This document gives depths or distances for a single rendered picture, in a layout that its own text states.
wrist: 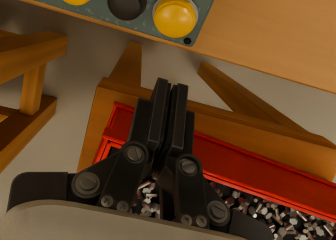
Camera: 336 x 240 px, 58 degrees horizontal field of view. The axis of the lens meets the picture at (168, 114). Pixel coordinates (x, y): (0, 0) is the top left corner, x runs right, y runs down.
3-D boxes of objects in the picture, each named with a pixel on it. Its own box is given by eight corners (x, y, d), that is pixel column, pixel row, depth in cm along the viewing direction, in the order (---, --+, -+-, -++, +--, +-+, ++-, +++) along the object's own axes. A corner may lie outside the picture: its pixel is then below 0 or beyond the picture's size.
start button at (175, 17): (188, 35, 23) (187, 45, 22) (150, 24, 22) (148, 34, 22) (202, 2, 21) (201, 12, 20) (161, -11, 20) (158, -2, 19)
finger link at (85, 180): (66, 215, 13) (102, 100, 17) (137, 229, 14) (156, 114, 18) (67, 186, 11) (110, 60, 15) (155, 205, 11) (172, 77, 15)
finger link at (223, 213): (141, 230, 14) (159, 115, 18) (207, 243, 14) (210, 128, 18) (159, 205, 11) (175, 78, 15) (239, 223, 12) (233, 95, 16)
